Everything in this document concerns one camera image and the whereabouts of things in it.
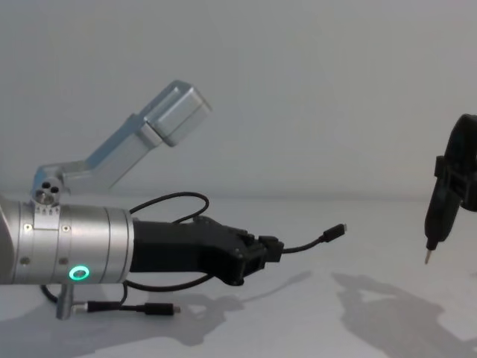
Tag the black tool with metal tip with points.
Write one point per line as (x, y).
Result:
(441, 220)

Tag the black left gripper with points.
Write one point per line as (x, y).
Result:
(175, 246)

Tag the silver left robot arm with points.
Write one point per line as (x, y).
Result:
(74, 242)

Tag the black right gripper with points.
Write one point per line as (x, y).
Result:
(469, 138)

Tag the white table cloth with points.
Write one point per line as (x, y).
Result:
(298, 317)

